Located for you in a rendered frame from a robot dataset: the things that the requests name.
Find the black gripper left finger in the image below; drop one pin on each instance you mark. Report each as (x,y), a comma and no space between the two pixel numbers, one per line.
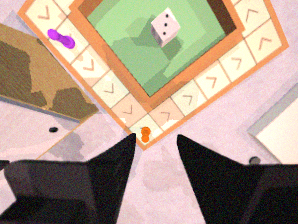
(99,182)

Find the purple game pawn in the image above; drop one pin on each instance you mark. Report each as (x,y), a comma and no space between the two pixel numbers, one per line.
(67,41)

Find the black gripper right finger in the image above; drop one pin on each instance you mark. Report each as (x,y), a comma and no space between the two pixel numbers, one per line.
(227,191)

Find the white die with black pips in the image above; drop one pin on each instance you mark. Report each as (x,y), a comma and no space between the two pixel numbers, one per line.
(164,28)

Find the orange pawn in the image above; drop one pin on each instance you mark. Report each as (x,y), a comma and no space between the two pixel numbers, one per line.
(145,134)

